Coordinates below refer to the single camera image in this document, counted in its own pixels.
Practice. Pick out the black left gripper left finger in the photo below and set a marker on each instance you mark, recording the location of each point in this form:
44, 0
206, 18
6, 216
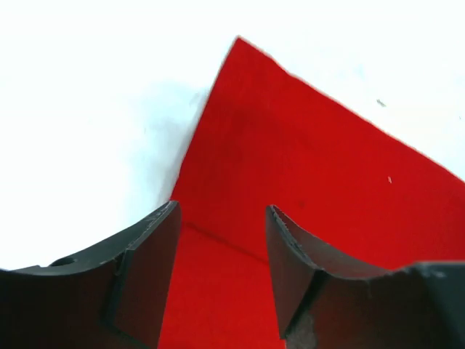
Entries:
110, 295

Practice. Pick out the red t shirt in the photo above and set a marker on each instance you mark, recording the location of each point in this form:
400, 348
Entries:
265, 138

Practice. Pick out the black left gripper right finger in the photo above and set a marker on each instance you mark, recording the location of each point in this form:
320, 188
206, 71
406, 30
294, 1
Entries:
325, 298

